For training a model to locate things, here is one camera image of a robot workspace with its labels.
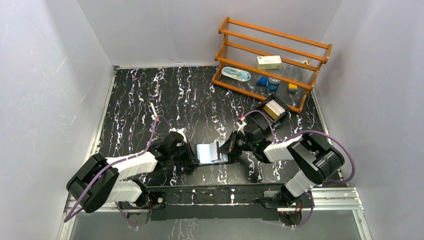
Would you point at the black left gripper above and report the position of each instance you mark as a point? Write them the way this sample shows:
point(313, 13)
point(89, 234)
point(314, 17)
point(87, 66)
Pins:
point(191, 154)

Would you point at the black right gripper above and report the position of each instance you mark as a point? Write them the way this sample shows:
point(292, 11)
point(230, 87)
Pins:
point(232, 149)

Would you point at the grey credit card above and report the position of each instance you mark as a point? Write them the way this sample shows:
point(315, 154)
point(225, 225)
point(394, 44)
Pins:
point(221, 156)

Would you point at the black leather card holder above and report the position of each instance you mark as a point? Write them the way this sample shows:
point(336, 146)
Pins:
point(206, 154)

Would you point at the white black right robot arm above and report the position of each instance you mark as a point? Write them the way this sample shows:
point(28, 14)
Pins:
point(316, 158)

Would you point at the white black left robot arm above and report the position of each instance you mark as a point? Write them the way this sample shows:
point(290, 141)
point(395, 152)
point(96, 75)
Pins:
point(110, 180)

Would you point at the black tray with cards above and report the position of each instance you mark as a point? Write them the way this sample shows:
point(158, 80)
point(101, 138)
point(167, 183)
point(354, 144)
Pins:
point(274, 108)

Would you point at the small pen on table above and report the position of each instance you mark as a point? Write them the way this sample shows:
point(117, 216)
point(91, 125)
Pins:
point(153, 110)

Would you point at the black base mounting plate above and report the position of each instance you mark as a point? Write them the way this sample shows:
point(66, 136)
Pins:
point(238, 212)

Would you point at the white blue packaged item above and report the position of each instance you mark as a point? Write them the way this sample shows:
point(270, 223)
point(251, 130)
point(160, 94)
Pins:
point(236, 74)

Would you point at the small blue cube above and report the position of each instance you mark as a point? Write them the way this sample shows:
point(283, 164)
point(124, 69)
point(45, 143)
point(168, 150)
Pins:
point(262, 81)

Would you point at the blue round container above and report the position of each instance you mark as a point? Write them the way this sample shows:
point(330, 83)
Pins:
point(273, 84)

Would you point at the orange wooden shelf rack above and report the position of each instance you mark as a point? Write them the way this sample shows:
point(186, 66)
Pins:
point(243, 42)

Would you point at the white cardboard box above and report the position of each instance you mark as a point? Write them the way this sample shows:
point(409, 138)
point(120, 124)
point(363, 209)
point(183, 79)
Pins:
point(268, 62)

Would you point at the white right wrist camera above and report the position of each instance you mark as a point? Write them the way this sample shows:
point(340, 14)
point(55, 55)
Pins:
point(241, 123)

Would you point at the aluminium frame rail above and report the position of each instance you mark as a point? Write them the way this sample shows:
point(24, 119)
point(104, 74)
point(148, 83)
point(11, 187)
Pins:
point(163, 197)

